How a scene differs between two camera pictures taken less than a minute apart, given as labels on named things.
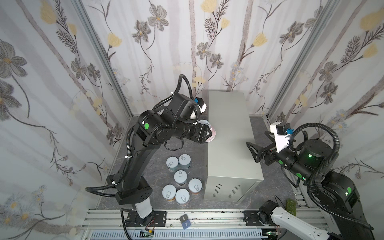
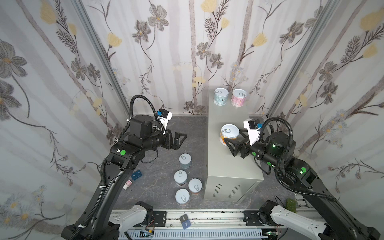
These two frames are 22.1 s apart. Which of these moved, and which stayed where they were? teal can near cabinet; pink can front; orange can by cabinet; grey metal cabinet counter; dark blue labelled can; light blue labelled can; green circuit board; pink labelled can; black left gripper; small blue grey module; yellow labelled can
Moved: pink labelled can; light blue labelled can; black left gripper; yellow labelled can
Stayed: pink can front; orange can by cabinet; dark blue labelled can; small blue grey module; green circuit board; teal can near cabinet; grey metal cabinet counter
